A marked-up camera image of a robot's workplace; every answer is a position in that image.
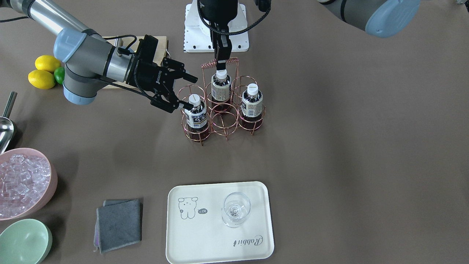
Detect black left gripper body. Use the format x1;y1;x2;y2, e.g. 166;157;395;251
197;0;272;52

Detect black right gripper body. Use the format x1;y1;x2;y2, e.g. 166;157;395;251
130;35;179;104

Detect copper wire bottle basket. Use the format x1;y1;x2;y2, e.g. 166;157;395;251
177;57;265;145

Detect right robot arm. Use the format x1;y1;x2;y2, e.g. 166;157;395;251
1;0;197;113

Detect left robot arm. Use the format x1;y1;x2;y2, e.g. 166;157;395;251
193;0;421;71

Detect tea bottle front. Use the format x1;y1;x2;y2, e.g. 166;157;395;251
184;94;210;142

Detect tea bottle middle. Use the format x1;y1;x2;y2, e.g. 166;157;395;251
239;83;263;131

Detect wooden cutting board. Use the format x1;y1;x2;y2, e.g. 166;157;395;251
107;36;168;91

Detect green lime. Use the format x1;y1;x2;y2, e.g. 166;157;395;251
53;67;65;85

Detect yellow lemon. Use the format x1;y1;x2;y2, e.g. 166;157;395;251
28;70;56;89
34;55;61;73

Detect clear wine glass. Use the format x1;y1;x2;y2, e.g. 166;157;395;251
221;192;252;228

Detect cream serving tray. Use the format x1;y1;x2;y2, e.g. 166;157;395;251
166;181;274;264

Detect grey folded cloth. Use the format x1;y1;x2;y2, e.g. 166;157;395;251
93;199;142;254

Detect metal scoop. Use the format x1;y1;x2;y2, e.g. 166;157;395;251
0;91;17;154

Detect pink bowl with ice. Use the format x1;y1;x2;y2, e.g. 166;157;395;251
0;148;58;221

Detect green bowl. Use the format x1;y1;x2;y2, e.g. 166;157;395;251
0;219;52;264

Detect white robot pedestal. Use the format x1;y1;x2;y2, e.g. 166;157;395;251
183;3;250;53

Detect tea bottle near handle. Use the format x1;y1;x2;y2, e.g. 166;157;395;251
211;70;231;112

